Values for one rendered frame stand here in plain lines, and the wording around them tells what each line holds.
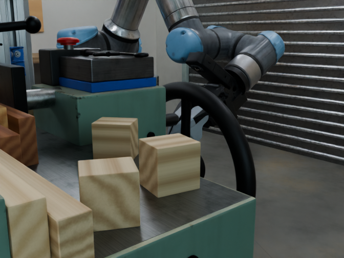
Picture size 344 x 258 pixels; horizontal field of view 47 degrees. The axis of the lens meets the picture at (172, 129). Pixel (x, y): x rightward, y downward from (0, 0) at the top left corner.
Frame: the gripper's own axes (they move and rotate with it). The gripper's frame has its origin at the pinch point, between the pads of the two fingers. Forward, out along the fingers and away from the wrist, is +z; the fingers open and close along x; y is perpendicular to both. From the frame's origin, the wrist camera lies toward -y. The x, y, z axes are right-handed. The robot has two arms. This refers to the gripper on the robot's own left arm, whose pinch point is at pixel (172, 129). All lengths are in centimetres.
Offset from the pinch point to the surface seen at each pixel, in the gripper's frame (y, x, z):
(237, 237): -15.3, -38.6, 21.4
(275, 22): 102, 153, -229
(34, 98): -24.4, -9.7, 21.0
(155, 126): -13.3, -15.6, 11.2
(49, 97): -23.4, -9.8, 19.4
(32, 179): -28, -33, 30
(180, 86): -12.4, -10.7, 1.3
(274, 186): 160, 91, -105
